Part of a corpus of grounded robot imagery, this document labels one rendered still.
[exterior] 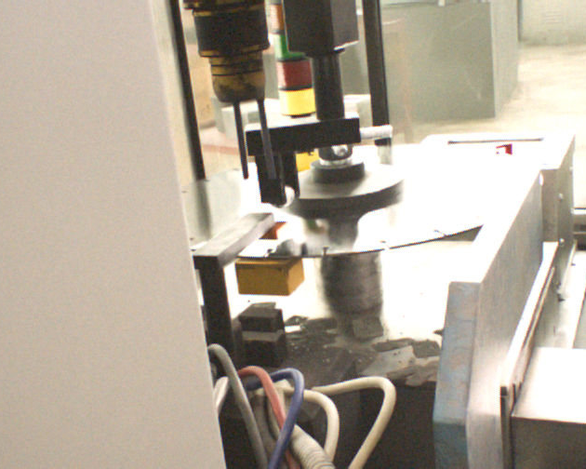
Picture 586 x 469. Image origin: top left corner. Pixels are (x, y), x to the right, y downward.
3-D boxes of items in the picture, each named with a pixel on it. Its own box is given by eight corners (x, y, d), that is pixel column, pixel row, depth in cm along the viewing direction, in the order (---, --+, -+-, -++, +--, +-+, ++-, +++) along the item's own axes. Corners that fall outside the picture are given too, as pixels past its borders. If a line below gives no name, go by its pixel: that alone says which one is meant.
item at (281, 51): (284, 55, 106) (280, 29, 105) (319, 52, 104) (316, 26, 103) (268, 60, 102) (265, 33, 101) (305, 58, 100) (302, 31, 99)
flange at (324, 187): (361, 167, 83) (358, 140, 83) (432, 187, 74) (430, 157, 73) (254, 193, 79) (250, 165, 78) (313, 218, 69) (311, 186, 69)
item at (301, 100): (290, 109, 108) (286, 84, 107) (325, 107, 106) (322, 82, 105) (275, 116, 104) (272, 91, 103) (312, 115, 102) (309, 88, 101)
